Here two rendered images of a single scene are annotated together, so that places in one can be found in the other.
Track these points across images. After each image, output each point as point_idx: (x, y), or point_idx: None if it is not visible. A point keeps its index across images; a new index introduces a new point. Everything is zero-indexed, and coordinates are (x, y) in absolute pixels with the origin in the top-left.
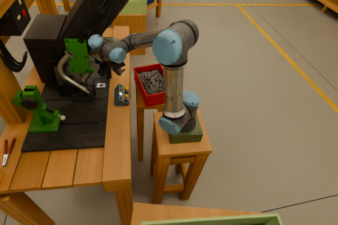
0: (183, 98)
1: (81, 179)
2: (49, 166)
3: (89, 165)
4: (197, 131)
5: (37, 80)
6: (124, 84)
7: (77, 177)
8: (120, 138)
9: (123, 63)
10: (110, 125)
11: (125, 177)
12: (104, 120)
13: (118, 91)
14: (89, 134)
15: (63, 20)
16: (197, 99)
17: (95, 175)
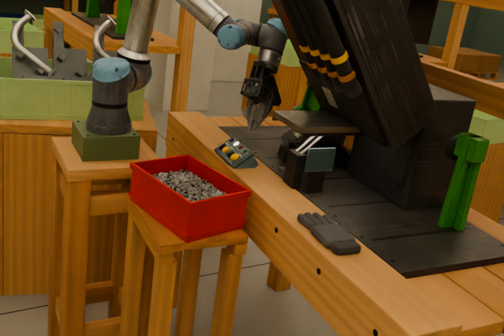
0: (121, 59)
1: (223, 118)
2: (265, 123)
3: (223, 123)
4: (81, 122)
5: None
6: (246, 174)
7: (229, 118)
8: (201, 129)
9: (242, 85)
10: (225, 137)
11: (175, 112)
12: (238, 140)
13: (241, 144)
14: (245, 132)
15: None
16: (98, 60)
17: (210, 118)
